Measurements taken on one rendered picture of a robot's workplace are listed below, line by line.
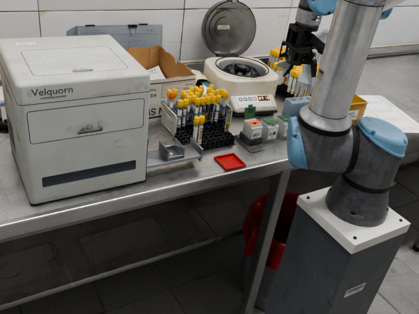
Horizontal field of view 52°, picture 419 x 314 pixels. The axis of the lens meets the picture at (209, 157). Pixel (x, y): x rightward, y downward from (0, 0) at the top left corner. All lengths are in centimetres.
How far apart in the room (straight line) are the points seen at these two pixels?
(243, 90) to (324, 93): 63
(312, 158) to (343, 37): 27
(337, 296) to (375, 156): 37
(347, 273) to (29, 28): 119
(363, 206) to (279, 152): 37
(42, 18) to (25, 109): 66
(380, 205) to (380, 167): 11
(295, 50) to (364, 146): 45
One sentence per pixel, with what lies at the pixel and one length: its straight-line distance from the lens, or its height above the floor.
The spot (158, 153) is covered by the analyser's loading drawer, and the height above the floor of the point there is 91.
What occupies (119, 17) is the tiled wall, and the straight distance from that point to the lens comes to 161.
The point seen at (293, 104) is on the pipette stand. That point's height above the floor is 97.
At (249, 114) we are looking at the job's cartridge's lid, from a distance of 132.
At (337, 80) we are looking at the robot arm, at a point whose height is 124.
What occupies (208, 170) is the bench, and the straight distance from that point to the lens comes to 118.
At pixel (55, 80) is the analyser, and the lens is 92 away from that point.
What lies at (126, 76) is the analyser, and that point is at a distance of 95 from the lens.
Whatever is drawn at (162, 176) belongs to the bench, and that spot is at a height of 87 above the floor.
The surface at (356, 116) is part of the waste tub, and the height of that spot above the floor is 92.
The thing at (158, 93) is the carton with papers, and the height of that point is 97.
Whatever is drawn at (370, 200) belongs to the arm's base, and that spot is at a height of 97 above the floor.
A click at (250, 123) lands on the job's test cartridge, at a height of 95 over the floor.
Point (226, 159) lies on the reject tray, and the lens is 124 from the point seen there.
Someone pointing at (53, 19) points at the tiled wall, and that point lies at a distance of 155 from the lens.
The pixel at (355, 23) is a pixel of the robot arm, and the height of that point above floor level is 136.
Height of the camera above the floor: 154
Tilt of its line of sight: 32 degrees down
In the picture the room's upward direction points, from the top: 8 degrees clockwise
